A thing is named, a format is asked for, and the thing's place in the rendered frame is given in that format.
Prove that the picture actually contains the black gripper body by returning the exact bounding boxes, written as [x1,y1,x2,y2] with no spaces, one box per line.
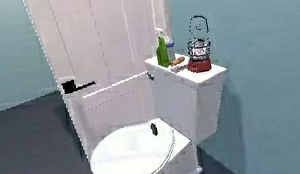
[149,122,159,137]

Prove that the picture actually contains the white toilet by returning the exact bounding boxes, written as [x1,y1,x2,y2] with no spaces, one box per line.
[73,44,246,174]

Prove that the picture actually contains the pink soap bar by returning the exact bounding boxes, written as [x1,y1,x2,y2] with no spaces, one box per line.
[169,62,189,73]

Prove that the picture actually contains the orange brown bar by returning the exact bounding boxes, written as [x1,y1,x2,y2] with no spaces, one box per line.
[169,55,187,67]

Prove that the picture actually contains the green spray bottle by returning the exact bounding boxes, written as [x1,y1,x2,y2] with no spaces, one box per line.
[151,26,172,69]

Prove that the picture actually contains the grey bottle with blue cap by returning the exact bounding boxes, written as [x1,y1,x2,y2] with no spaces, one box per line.
[164,35,178,63]

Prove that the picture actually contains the red base lantern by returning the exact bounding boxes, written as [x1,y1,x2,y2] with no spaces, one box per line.
[178,14,217,76]

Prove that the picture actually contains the pale pink room door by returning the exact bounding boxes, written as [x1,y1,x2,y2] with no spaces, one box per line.
[21,0,195,169]

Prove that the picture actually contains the black door handle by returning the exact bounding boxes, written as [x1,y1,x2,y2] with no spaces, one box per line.
[60,75,98,96]

